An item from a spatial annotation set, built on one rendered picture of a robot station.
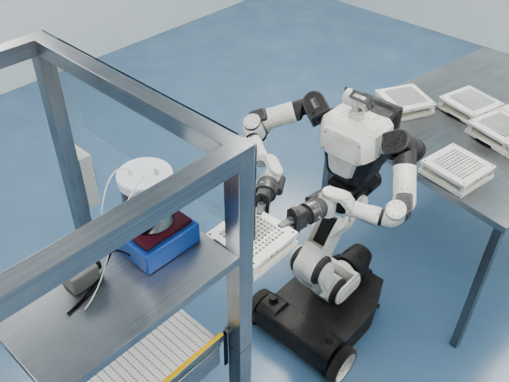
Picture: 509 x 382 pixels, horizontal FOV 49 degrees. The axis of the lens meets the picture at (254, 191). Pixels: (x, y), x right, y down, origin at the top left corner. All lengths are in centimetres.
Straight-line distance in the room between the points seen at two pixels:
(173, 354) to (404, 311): 165
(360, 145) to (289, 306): 105
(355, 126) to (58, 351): 138
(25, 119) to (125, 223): 380
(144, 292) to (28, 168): 291
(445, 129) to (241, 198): 180
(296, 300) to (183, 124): 166
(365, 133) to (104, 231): 130
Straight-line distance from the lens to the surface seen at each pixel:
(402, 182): 218
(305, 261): 255
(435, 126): 313
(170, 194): 129
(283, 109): 243
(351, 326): 293
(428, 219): 388
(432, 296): 340
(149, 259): 158
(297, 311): 292
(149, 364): 198
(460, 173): 269
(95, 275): 161
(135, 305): 156
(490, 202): 269
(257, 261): 194
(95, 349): 150
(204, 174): 135
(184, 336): 203
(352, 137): 226
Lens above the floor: 246
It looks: 39 degrees down
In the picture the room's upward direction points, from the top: 1 degrees clockwise
